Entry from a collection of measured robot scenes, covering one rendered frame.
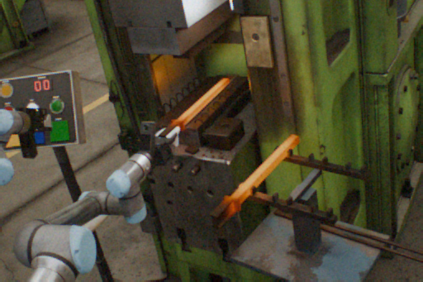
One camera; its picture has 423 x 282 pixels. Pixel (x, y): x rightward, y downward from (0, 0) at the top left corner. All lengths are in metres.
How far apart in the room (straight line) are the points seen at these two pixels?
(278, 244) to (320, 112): 0.45
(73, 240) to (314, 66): 0.90
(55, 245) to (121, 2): 0.84
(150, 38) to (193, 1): 0.20
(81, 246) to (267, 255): 0.61
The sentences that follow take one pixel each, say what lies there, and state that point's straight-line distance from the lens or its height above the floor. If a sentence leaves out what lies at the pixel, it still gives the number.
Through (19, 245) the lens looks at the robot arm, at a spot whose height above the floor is 1.07.
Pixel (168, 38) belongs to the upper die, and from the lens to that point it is 1.80.
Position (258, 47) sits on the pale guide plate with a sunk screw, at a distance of 1.79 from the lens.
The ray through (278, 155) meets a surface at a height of 0.99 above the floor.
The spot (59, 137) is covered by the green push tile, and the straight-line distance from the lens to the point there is 2.13.
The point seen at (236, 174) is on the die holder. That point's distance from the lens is 1.91.
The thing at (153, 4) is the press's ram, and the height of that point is 1.44.
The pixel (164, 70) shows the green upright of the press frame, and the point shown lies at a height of 1.09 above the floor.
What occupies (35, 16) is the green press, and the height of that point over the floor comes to 0.25.
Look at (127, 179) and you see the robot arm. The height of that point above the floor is 1.01.
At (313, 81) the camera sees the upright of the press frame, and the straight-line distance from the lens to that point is 1.79.
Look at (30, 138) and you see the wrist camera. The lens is 1.88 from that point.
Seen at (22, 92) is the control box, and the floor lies 1.15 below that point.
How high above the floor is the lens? 1.91
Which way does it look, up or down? 28 degrees down
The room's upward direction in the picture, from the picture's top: 11 degrees counter-clockwise
